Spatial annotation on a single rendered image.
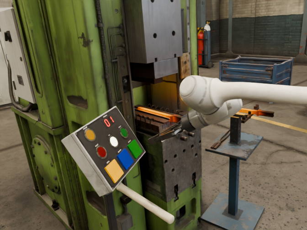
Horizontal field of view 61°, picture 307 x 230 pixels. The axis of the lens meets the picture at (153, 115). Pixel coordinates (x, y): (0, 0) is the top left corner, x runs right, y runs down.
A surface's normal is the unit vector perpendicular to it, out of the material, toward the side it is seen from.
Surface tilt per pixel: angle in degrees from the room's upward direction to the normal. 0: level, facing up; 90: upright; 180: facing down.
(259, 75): 89
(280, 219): 0
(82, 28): 89
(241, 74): 89
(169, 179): 90
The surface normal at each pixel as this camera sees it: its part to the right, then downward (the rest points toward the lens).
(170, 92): -0.72, 0.29
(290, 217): -0.07, -0.94
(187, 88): -0.73, -0.29
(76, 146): -0.36, 0.34
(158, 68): 0.69, 0.19
